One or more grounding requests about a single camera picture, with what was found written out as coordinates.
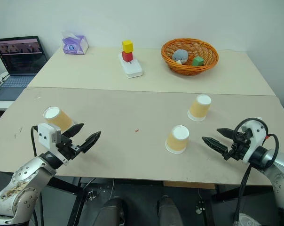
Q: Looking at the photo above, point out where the yellow wooden cube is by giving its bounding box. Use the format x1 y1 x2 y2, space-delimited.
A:
122 40 134 53

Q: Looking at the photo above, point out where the green wooden cube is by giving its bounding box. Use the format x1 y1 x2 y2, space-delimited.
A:
192 56 205 67

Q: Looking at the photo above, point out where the tan paper cup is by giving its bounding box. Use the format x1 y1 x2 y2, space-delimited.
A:
187 94 212 122
43 106 75 132
165 125 189 155

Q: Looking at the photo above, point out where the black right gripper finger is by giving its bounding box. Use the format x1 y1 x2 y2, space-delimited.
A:
216 128 235 142
202 137 229 158

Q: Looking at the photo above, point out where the grey plush toy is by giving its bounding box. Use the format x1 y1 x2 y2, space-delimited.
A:
172 49 189 65

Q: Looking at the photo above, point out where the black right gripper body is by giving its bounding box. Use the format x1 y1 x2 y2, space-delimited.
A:
223 129 253 162

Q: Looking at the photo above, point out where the red wooden cube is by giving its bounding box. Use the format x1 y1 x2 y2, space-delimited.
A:
121 51 134 63

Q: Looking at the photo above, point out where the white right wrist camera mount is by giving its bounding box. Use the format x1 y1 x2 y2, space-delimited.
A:
241 119 268 164

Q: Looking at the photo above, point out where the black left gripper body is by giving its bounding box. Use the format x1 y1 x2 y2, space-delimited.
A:
55 137 82 163

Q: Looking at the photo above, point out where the grey laptop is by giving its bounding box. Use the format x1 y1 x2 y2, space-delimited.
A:
0 35 48 102

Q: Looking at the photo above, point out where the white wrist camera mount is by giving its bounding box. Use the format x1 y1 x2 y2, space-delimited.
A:
241 119 268 164
37 123 62 150

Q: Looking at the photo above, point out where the dark rounded robot foot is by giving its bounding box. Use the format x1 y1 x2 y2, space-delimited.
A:
95 197 128 226
157 194 184 226

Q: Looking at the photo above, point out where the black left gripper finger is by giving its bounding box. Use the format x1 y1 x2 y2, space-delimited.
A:
79 130 102 154
61 123 85 139

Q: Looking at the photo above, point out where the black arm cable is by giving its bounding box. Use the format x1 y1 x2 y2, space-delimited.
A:
30 125 39 157
233 117 280 226

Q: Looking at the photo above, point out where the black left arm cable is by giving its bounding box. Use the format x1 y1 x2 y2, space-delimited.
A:
30 125 39 157

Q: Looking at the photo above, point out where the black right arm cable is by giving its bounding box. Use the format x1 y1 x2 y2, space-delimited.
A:
233 117 280 226

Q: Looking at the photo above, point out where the white rectangular box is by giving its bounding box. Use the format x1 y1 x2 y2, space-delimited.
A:
118 52 144 79

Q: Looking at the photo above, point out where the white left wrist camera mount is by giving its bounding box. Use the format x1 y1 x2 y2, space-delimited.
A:
37 123 62 150

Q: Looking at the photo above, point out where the orange wicker basket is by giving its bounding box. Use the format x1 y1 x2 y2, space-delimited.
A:
161 38 220 76

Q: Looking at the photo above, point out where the purple tissue pack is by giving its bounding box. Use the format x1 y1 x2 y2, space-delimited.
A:
61 30 89 55

